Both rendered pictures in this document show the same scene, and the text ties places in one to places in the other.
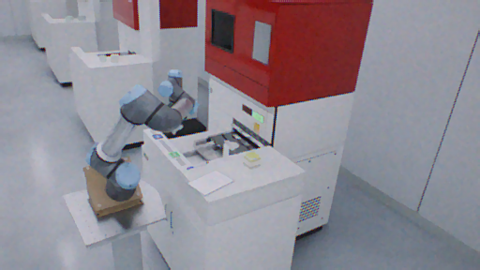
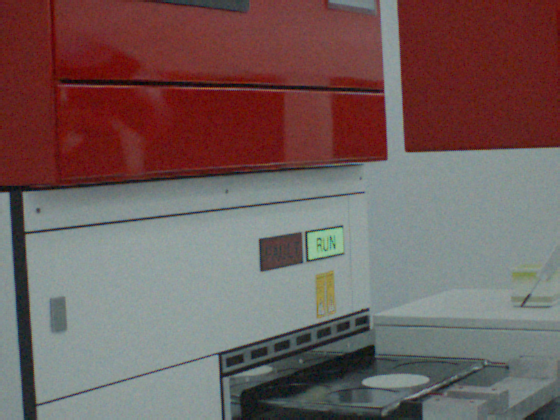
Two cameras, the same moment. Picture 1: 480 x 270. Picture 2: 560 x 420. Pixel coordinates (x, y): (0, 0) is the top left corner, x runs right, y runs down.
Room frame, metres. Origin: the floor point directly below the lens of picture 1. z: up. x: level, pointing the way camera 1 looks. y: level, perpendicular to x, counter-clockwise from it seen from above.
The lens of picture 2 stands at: (3.05, 1.53, 1.25)
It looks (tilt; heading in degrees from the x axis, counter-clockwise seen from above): 3 degrees down; 245
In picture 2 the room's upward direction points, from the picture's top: 3 degrees counter-clockwise
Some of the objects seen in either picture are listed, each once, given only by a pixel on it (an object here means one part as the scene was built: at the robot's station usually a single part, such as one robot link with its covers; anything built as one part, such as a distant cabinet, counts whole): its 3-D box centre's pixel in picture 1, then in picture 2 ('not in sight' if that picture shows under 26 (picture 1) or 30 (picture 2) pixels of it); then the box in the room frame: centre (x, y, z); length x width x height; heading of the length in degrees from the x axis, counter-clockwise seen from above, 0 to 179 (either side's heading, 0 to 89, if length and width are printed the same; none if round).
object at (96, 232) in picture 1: (119, 214); not in sight; (1.58, 0.59, 0.75); 0.45 x 0.44 x 0.13; 126
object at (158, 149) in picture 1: (166, 156); not in sight; (2.00, 0.41, 0.89); 0.55 x 0.09 x 0.14; 33
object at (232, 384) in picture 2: (248, 141); (307, 380); (2.27, -0.09, 0.89); 0.44 x 0.02 x 0.10; 33
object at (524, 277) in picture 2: (251, 160); (536, 285); (1.82, -0.10, 1.00); 0.07 x 0.07 x 0.07; 37
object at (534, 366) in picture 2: not in sight; (536, 365); (1.94, 0.05, 0.89); 0.08 x 0.03 x 0.03; 123
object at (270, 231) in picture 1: (212, 219); not in sight; (2.02, 0.12, 0.41); 0.97 x 0.64 x 0.82; 33
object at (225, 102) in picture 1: (237, 113); (230, 316); (2.42, -0.01, 1.02); 0.82 x 0.03 x 0.40; 33
